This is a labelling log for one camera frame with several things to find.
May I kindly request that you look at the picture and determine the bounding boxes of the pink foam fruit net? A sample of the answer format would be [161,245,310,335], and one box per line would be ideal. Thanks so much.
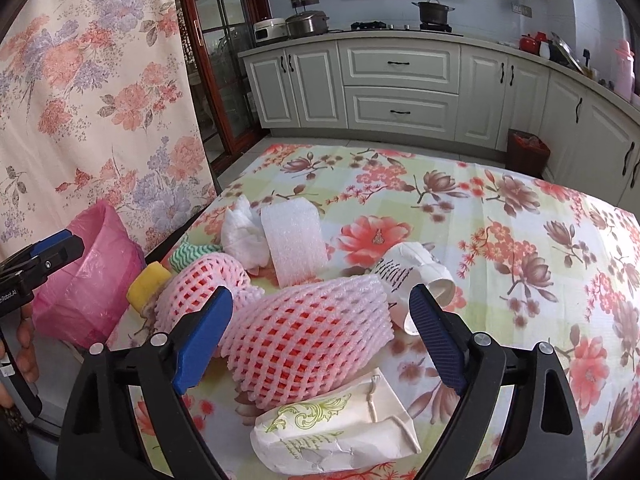
[153,252,265,333]

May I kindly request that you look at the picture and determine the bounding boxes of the yellow sponge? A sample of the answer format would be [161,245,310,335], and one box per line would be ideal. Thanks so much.
[126,261,172,314]

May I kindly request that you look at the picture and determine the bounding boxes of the pink lined trash bin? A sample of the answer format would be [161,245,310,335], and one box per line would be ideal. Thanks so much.
[32,200,144,349]

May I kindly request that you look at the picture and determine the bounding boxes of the white lower kitchen cabinets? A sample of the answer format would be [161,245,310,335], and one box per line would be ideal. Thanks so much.
[241,30,639,212]

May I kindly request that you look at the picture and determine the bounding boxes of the crushed white paper cup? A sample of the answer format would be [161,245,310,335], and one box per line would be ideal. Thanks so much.
[371,242,457,336]

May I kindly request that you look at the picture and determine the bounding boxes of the green white striped cloth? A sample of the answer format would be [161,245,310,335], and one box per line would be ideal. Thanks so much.
[168,237,222,273]

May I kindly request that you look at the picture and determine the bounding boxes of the floral tablecloth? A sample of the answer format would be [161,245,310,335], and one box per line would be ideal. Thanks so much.
[104,143,640,480]

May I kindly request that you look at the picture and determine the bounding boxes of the white foam sheet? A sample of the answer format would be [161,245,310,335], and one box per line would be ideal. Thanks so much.
[260,198,328,288]

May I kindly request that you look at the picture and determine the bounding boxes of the floral peach curtain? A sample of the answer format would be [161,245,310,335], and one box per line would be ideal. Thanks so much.
[1,0,215,256]

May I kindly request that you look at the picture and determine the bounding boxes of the dark red floor bin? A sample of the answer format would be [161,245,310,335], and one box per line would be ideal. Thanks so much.
[506,129,551,178]

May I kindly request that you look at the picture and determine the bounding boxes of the red framed glass door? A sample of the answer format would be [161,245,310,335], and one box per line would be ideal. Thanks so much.
[180,0,270,174]

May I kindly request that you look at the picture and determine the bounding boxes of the red kettle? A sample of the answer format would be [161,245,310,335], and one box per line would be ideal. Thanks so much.
[518,32,547,55]

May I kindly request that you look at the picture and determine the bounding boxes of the pink thermos bottle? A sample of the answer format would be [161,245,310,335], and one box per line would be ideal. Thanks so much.
[614,39,634,102]

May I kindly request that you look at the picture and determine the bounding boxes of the black gas stove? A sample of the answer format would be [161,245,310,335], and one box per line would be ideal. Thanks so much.
[350,21,452,35]

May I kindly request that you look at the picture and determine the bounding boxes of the black cooking pot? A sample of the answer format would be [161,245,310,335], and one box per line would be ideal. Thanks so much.
[413,0,454,34]

